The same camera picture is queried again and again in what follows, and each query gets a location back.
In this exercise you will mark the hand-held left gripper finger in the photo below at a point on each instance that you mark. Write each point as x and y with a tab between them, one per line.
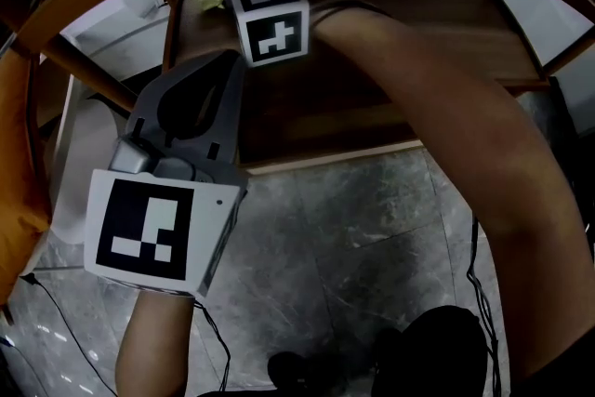
230	130
149	107

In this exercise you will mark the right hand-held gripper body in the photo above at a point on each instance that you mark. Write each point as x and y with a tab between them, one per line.
274	37

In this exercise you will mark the person's black clothing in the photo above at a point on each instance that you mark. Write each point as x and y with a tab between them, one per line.
432	353

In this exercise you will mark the person's right forearm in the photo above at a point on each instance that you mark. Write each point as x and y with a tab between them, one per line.
465	144

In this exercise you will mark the person's left forearm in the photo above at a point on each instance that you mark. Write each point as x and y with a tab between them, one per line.
153	339

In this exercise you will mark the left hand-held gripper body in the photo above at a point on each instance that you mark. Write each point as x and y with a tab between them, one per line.
144	232

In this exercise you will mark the orange cushion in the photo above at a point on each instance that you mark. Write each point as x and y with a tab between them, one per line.
18	181

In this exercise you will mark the white round chair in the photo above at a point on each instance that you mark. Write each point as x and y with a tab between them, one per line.
74	181

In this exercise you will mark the wooden three-tier shelf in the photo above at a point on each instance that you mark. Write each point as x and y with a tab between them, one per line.
418	0

